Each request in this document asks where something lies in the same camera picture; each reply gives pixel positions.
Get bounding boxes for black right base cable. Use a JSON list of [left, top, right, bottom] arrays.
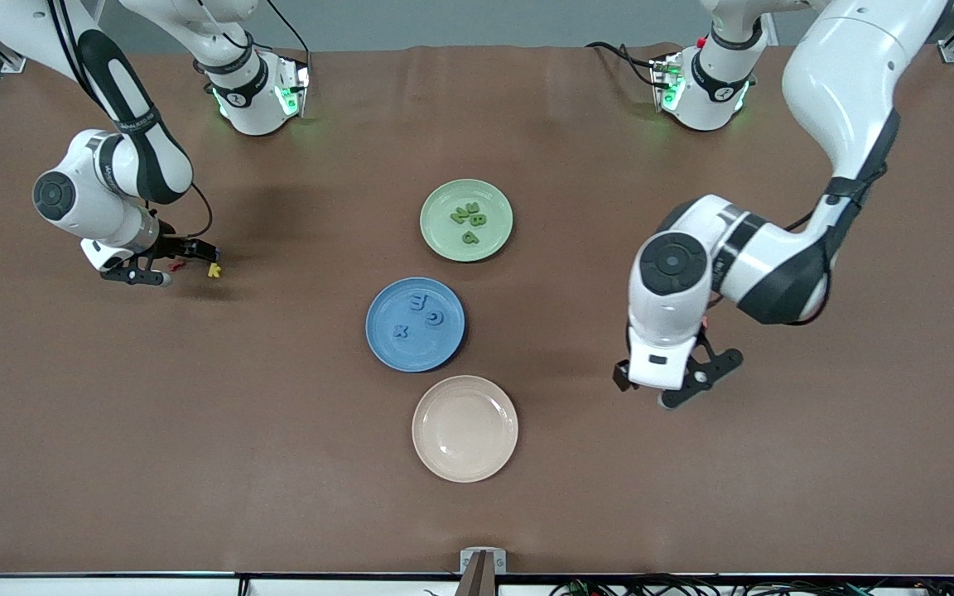
[[266, 0, 312, 55]]

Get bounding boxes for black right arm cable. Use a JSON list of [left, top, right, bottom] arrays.
[[46, 0, 214, 243]]

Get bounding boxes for green plate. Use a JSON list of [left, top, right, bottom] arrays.
[[420, 179, 514, 263]]

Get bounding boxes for black base cable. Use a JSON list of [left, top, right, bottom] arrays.
[[586, 41, 662, 88], [266, 0, 312, 55]]

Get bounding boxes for cream plate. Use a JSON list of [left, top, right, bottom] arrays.
[[412, 375, 519, 483]]

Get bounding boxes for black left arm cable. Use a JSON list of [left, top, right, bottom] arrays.
[[782, 211, 831, 328]]

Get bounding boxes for brown table mat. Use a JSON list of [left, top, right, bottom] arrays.
[[0, 43, 954, 577]]

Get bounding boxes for blue plate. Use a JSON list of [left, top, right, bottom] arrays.
[[365, 277, 466, 373]]

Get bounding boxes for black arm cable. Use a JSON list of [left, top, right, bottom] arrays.
[[782, 211, 831, 328], [46, 0, 214, 243]]

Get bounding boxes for grey metal camera bracket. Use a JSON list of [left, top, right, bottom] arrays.
[[460, 548, 508, 596]]

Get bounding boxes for black left base cable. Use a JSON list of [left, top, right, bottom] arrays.
[[586, 41, 662, 88]]

